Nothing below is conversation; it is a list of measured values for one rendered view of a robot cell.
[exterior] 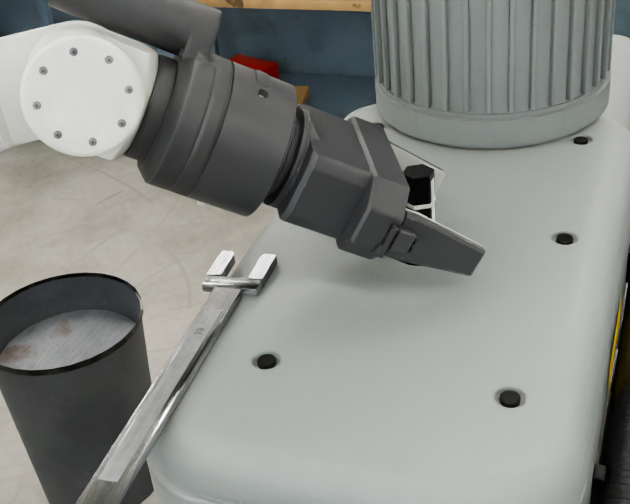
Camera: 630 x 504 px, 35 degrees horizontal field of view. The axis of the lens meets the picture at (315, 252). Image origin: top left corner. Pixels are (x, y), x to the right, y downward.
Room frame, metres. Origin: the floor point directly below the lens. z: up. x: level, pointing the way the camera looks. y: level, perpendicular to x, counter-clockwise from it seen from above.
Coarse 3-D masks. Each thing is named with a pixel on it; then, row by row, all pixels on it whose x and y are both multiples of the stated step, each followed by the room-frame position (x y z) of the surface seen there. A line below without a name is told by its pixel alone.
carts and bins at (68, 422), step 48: (48, 288) 2.59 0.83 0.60; (96, 288) 2.59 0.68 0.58; (0, 336) 2.45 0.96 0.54; (48, 336) 2.47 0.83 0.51; (96, 336) 2.44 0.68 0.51; (144, 336) 2.39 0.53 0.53; (0, 384) 2.24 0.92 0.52; (48, 384) 2.15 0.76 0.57; (96, 384) 2.18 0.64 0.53; (144, 384) 2.32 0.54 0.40; (48, 432) 2.17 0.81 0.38; (96, 432) 2.18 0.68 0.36; (48, 480) 2.21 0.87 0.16; (144, 480) 2.26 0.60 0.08
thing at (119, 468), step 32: (224, 256) 0.58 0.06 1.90; (224, 288) 0.54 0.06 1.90; (256, 288) 0.54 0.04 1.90; (224, 320) 0.51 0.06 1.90; (192, 352) 0.48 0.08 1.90; (160, 384) 0.45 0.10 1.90; (160, 416) 0.42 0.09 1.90; (128, 448) 0.40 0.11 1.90; (96, 480) 0.38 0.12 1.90; (128, 480) 0.38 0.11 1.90
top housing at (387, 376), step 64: (384, 128) 0.78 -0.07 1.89; (448, 192) 0.65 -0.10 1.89; (512, 192) 0.64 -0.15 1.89; (576, 192) 0.63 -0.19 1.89; (256, 256) 0.59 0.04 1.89; (320, 256) 0.58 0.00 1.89; (384, 256) 0.57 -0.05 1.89; (512, 256) 0.55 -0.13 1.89; (576, 256) 0.55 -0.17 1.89; (256, 320) 0.51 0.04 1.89; (320, 320) 0.50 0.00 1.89; (384, 320) 0.50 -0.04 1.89; (448, 320) 0.49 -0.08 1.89; (512, 320) 0.48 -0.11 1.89; (576, 320) 0.48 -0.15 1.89; (192, 384) 0.46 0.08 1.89; (256, 384) 0.45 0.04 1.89; (320, 384) 0.44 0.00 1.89; (384, 384) 0.44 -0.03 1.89; (448, 384) 0.43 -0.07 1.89; (512, 384) 0.43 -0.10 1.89; (576, 384) 0.42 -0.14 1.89; (192, 448) 0.41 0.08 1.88; (256, 448) 0.40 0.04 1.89; (320, 448) 0.39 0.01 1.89; (384, 448) 0.39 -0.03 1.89; (448, 448) 0.38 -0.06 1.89; (512, 448) 0.38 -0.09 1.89; (576, 448) 0.38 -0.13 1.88
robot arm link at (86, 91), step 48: (48, 0) 0.57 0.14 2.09; (96, 0) 0.56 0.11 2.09; (144, 0) 0.56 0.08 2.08; (192, 0) 0.58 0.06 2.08; (48, 48) 0.51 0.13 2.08; (96, 48) 0.51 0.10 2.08; (144, 48) 0.57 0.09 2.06; (192, 48) 0.56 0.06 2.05; (48, 96) 0.50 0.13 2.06; (96, 96) 0.50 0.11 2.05; (144, 96) 0.53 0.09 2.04; (192, 96) 0.53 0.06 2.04; (48, 144) 0.49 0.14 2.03; (96, 144) 0.50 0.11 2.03; (144, 144) 0.53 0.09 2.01; (192, 144) 0.52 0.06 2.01
